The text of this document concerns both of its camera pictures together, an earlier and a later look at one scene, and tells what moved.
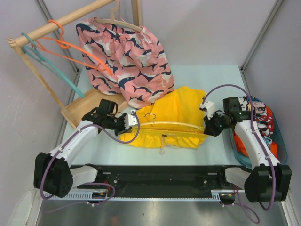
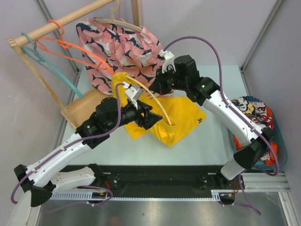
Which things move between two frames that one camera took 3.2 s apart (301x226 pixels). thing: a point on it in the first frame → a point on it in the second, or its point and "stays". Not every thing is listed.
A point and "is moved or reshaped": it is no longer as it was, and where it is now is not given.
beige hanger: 113,20 stays
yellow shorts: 176,120 is moved or reshaped
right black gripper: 210,128 → 156,87
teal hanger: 35,54 stays
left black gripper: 122,129 → 149,118
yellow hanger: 154,122 → 146,87
